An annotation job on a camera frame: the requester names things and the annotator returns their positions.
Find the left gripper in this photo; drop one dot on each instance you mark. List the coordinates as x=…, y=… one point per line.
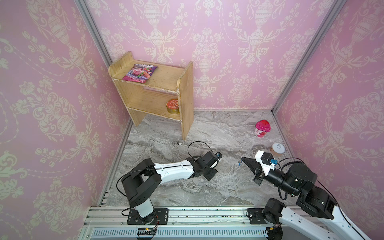
x=214, y=172

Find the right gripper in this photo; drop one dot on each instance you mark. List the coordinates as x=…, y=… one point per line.
x=259, y=173

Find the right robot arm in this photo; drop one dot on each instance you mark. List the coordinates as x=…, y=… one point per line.
x=299, y=181

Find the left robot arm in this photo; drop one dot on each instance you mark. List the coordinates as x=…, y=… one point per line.
x=140, y=183

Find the white round container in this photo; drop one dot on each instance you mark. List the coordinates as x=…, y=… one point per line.
x=277, y=149

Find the pink lid cup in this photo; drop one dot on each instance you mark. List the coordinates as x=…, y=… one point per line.
x=261, y=128

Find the red lid tin can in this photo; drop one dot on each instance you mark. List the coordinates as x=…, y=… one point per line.
x=173, y=106

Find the wooden shelf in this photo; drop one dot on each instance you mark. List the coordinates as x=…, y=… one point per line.
x=166, y=83

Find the purple snack packet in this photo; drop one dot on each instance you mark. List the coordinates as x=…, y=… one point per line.
x=140, y=73

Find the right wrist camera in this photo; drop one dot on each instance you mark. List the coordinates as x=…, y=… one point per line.
x=267, y=161

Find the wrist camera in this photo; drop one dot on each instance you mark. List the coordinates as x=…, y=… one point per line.
x=218, y=155
x=267, y=161

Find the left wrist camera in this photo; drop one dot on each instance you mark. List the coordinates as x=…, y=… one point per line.
x=218, y=155

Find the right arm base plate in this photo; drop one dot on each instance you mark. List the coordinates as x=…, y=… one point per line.
x=256, y=216

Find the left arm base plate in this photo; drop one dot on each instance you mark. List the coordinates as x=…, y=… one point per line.
x=158, y=216

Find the perforated cable tray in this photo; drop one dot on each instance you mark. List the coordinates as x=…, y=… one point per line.
x=179, y=233

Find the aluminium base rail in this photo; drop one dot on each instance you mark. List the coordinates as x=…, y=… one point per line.
x=178, y=216

